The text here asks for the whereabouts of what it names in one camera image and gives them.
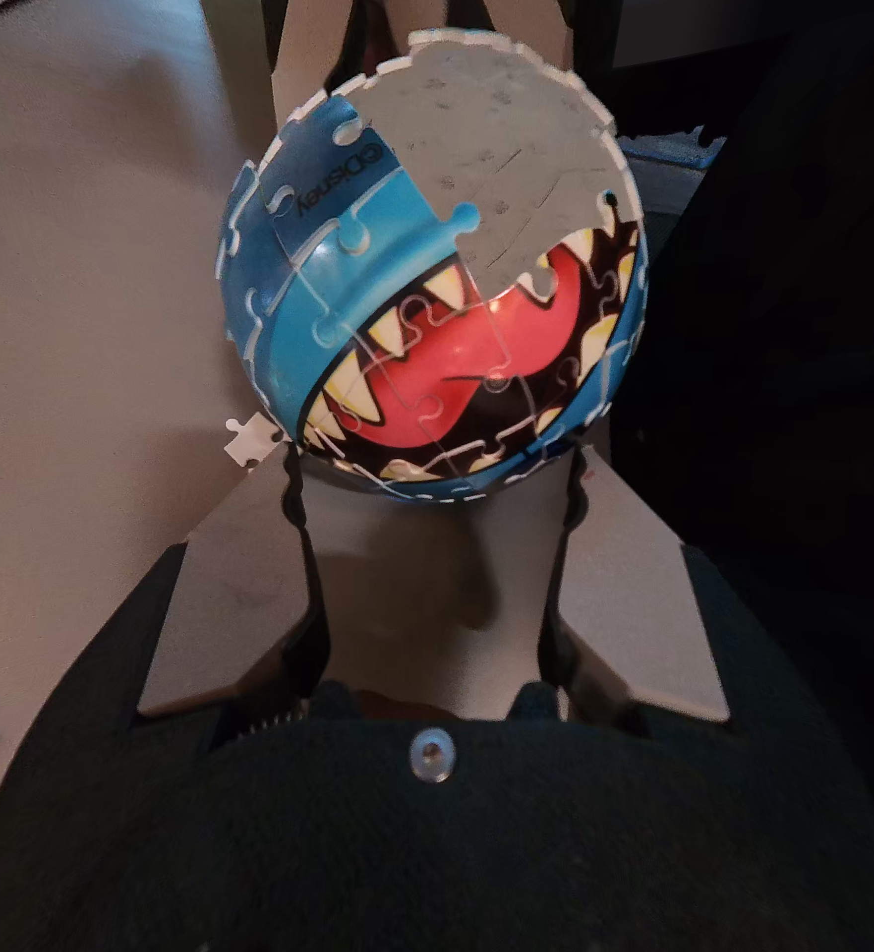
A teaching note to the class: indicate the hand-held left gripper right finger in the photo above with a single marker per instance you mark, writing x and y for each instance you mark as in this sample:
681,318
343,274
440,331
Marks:
630,610

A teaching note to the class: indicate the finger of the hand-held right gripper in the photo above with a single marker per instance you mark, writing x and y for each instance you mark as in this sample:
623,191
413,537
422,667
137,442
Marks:
541,30
307,67

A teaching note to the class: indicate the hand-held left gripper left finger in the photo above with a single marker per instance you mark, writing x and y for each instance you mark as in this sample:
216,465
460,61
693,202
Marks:
221,610

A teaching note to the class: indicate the white puzzle piece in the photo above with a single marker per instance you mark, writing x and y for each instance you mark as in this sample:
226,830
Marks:
252,440

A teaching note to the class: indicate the blue puzzle ball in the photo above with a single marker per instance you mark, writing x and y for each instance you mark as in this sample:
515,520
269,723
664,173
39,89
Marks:
422,357

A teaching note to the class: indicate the person's dark clothing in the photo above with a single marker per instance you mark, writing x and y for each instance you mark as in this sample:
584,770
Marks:
779,335

